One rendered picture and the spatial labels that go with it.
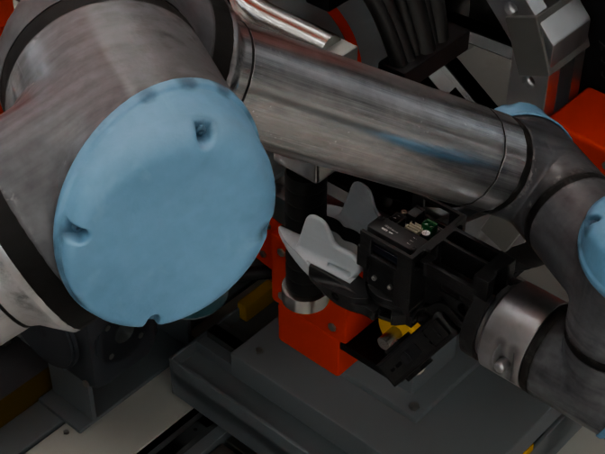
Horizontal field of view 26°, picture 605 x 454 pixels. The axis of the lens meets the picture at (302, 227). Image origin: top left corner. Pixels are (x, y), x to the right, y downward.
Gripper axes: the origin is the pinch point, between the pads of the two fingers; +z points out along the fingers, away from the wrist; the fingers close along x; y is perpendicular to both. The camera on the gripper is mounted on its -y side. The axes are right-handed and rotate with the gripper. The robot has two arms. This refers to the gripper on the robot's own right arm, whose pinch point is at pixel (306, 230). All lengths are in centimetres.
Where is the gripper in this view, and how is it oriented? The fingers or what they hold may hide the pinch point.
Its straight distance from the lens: 113.7
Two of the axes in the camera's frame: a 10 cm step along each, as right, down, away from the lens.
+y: 0.0, -7.6, -6.5
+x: -6.6, 4.8, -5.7
